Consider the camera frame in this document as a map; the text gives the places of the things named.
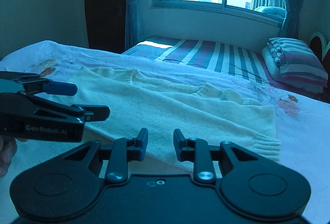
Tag cream knitted sweater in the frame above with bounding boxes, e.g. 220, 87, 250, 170
50, 68, 281, 164

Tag person's left hand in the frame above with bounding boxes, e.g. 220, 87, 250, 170
0, 136, 27, 178

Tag white floral bed cover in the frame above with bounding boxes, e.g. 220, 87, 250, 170
1, 41, 329, 223

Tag white pillow under quilt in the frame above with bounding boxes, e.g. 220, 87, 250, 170
261, 47, 323, 94

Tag striped bed sheet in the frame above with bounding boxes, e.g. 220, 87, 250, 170
123, 36, 323, 96

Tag striped folded quilt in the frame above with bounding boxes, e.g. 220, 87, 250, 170
267, 37, 328, 88

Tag scalloped dark red headboard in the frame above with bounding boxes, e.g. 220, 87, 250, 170
308, 32, 329, 72

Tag blue bedding on windowsill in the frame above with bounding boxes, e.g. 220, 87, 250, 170
254, 6, 286, 19

